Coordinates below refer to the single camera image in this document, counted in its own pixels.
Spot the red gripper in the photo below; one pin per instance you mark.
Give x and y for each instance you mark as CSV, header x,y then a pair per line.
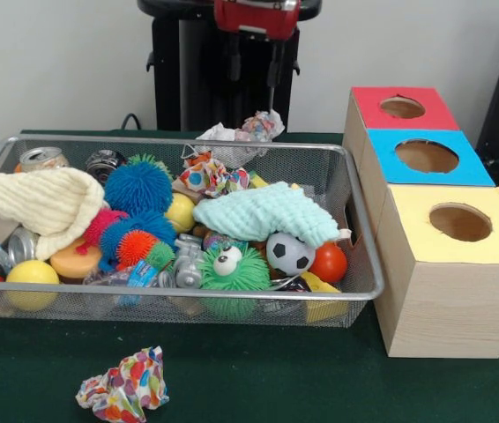
x,y
258,18

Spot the mint green waffle cloth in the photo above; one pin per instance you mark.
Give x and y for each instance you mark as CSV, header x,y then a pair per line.
x,y
267,211

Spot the cream waffle cloth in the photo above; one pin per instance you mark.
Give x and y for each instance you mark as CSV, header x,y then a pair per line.
x,y
33,201

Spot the wooden box with three holes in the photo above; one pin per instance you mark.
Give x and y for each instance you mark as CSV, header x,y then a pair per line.
x,y
448,291

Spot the yellow ball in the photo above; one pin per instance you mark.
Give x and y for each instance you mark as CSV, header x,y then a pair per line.
x,y
32,280
181,213

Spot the blue spiky ball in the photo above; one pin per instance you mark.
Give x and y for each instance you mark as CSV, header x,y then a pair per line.
x,y
139,187

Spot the black and white soccer ball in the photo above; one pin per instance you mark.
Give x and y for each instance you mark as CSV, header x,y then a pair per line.
x,y
290,254

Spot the green fuzzy toy with eyes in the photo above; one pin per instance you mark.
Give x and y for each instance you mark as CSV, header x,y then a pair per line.
x,y
242,271

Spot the grey robot toy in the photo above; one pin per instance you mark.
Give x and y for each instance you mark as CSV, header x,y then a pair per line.
x,y
188,263

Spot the red ball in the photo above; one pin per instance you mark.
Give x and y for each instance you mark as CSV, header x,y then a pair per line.
x,y
331,262

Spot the orange spiky ball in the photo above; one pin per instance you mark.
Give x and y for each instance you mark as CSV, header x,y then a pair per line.
x,y
135,248

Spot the crushed silver can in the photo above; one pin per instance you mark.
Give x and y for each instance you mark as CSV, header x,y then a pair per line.
x,y
42,159

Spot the yellow cheese wedge toy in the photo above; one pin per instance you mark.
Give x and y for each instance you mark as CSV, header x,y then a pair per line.
x,y
320,286

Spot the orange round disc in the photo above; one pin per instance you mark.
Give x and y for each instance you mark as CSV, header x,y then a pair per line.
x,y
75,262

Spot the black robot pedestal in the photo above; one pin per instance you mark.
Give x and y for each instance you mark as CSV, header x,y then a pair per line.
x,y
192,79

